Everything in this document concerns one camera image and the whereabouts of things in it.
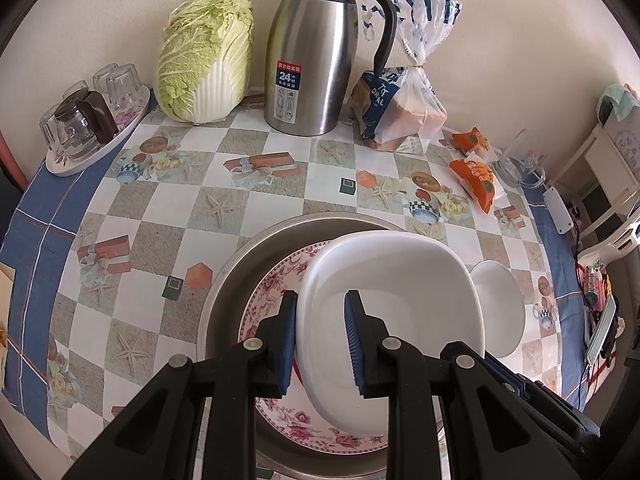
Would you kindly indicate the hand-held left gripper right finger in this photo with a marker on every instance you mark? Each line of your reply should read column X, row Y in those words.
column 354, row 345

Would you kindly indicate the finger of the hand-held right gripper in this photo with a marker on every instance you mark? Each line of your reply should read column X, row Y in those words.
column 512, row 385

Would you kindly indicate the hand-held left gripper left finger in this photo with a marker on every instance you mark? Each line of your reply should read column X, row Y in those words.
column 289, row 345

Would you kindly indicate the pink floral ceramic plate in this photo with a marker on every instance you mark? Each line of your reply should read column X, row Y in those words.
column 265, row 300

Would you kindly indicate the large stainless steel plate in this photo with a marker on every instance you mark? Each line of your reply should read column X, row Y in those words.
column 225, row 300

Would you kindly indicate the white square dish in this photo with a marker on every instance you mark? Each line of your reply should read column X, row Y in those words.
column 400, row 280

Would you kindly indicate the white bowl with red emblem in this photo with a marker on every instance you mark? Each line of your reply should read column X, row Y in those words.
column 500, row 305

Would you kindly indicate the silver phone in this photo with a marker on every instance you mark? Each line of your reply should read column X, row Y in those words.
column 602, row 332

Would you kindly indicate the checkered printed tablecloth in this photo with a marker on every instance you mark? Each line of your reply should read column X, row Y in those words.
column 250, row 190

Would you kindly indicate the white plastic chair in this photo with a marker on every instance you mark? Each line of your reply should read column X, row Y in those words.
column 610, row 245

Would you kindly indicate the white power adapter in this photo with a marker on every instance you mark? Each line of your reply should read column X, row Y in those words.
column 557, row 210

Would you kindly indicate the orange snack packet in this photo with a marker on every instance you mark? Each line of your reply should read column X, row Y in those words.
column 472, row 142
column 480, row 180

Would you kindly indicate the clear glass mug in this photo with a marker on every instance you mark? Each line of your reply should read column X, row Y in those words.
column 520, row 160

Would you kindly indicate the white wooden shelf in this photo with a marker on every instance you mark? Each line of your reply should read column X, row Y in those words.
column 610, row 160

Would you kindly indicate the sliced bread in plastic bag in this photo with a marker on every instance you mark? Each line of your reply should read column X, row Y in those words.
column 405, row 105

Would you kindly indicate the white oval tray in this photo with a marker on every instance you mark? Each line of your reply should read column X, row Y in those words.
column 75, row 162

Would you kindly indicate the stainless steel thermos jug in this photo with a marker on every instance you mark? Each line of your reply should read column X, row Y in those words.
column 310, row 60

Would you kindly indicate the napa cabbage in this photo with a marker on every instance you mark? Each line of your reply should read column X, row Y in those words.
column 205, row 60

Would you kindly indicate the teal cloth item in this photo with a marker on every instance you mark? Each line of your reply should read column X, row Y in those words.
column 617, row 102

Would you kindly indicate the clear drinking glass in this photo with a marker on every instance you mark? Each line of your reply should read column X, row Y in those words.
column 75, row 91
column 102, row 77
column 125, row 87
column 49, row 127

